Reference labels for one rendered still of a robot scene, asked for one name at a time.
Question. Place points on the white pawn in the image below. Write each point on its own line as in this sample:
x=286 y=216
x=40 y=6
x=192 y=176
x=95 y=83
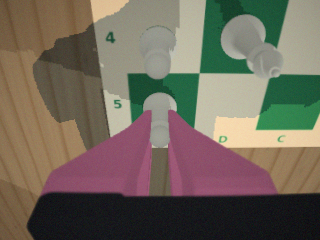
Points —
x=156 y=45
x=159 y=103

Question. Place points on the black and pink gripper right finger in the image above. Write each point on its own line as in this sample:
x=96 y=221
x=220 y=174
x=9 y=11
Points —
x=209 y=168

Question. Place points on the green and cream chessboard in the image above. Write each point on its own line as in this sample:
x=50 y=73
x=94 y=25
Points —
x=215 y=94

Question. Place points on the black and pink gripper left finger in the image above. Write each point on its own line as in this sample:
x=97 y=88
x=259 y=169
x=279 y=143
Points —
x=110 y=167

